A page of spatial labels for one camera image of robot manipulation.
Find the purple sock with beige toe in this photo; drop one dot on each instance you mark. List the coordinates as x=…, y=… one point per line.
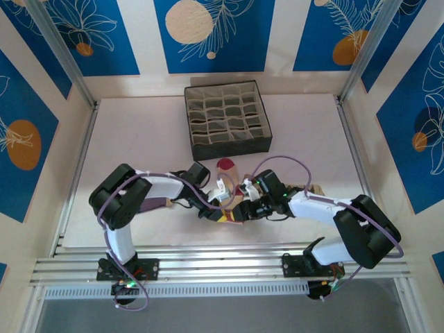
x=156, y=203

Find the blue floral wall panel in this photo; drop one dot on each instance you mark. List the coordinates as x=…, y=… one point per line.
x=243, y=52
x=399, y=45
x=34, y=114
x=312, y=52
x=399, y=156
x=121, y=62
x=45, y=66

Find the aluminium mounting rail frame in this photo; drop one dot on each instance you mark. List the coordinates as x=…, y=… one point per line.
x=222, y=263

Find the black controller board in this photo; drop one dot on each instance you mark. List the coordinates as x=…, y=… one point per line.
x=123, y=289
x=317, y=291

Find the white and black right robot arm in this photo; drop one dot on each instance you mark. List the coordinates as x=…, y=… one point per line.
x=312, y=208

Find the aluminium side rail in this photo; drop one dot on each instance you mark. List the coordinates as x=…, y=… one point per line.
x=75, y=180
x=353, y=138

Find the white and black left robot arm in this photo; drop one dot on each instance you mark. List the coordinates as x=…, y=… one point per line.
x=121, y=243

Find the aluminium frame post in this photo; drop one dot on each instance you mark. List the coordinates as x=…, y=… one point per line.
x=374, y=48
x=63, y=52

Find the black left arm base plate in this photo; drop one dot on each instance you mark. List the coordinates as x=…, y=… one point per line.
x=152, y=268

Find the brown checkered sock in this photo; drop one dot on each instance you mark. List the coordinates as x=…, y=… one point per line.
x=317, y=190

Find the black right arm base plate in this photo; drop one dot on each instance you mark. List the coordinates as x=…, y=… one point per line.
x=291, y=267

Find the beige sock with red toe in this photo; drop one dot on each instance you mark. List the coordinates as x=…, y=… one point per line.
x=227, y=173

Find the black fabric sock organizer box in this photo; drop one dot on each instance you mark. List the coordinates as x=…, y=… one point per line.
x=229, y=151

